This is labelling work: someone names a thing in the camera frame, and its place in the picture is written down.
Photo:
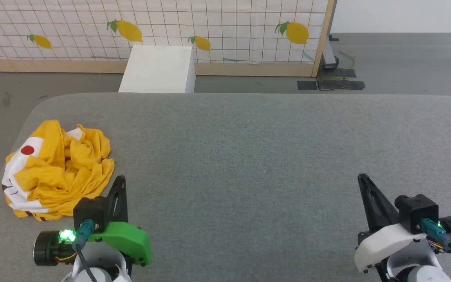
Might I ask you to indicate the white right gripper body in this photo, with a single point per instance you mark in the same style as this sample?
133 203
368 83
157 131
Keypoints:
382 241

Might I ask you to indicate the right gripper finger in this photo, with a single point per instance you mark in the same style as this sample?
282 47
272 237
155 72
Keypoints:
367 211
384 217

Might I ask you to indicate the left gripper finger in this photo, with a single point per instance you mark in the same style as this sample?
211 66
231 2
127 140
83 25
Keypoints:
119 217
125 207

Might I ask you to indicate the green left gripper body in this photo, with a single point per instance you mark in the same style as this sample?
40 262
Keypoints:
127 241

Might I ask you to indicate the yellow animal face T-shirt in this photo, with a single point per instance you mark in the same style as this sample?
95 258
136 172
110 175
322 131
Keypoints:
53 176

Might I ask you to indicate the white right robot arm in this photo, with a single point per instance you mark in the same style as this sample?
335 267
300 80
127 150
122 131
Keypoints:
417 262

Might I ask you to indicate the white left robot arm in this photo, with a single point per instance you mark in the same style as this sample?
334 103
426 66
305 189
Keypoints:
104 266

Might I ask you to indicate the large black floor mat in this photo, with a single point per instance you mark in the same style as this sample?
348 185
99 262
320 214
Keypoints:
341 84

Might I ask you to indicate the grey fabric sofa seat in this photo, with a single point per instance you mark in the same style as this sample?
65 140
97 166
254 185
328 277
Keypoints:
249 156

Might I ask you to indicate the small black floor mat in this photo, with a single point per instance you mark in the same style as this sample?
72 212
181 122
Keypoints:
307 85

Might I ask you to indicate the white box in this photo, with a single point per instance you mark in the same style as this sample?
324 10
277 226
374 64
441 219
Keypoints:
157 68

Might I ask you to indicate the grey metal stand leg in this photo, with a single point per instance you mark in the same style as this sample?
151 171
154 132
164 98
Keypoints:
329 55

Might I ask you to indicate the lemon print partition screen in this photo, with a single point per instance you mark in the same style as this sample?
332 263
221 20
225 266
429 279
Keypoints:
229 23

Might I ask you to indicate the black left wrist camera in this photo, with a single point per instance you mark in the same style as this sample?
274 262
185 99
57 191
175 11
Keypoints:
90 209

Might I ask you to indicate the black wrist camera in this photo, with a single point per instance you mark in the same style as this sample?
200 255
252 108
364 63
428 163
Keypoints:
417 207
90 209

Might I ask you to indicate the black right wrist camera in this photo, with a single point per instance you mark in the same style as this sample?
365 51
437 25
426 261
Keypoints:
417 207

